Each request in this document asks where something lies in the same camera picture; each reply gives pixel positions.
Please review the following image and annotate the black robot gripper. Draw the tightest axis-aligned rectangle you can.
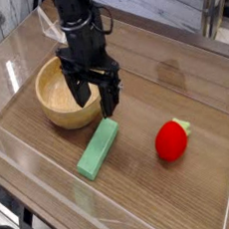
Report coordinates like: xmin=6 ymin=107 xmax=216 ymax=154
xmin=56 ymin=21 xmax=120 ymax=117

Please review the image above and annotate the red toy strawberry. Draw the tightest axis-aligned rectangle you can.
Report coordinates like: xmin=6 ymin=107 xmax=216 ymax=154
xmin=154 ymin=118 xmax=191 ymax=162

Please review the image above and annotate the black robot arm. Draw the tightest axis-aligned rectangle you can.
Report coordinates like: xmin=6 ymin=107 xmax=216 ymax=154
xmin=53 ymin=0 xmax=121 ymax=117

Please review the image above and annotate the wooden bowl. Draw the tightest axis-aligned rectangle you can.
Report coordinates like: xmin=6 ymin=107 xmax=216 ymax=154
xmin=35 ymin=57 xmax=101 ymax=129

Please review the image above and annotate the green rectangular block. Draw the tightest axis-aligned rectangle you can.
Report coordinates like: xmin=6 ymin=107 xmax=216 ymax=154
xmin=77 ymin=118 xmax=118 ymax=181

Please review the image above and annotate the metal table leg background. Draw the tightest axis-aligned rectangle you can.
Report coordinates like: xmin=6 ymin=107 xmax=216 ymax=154
xmin=201 ymin=0 xmax=225 ymax=39

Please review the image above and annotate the clear acrylic corner bracket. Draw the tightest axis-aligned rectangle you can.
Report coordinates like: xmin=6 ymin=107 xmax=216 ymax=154
xmin=37 ymin=6 xmax=67 ymax=45

